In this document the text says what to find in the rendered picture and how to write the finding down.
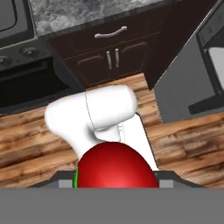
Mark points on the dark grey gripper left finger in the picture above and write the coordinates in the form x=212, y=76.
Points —
x=65, y=183

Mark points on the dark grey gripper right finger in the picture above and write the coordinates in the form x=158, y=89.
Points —
x=166, y=183

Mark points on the red round sphere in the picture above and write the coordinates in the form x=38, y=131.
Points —
x=116, y=166

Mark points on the white rounded object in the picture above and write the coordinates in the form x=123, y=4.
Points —
x=99, y=110

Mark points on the grey fridge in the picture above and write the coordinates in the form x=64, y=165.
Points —
x=186, y=78

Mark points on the black and grey stove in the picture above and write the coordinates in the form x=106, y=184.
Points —
x=26, y=78

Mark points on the dark brown cabinet door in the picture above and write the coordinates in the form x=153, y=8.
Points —
x=90, y=70
x=134, y=58

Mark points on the dark grey stove knob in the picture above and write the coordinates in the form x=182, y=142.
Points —
x=3, y=60
x=29, y=52

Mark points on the dark brown base cabinet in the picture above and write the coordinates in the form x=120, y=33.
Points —
x=175, y=38

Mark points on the dark brown drawer front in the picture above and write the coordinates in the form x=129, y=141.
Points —
x=137, y=32

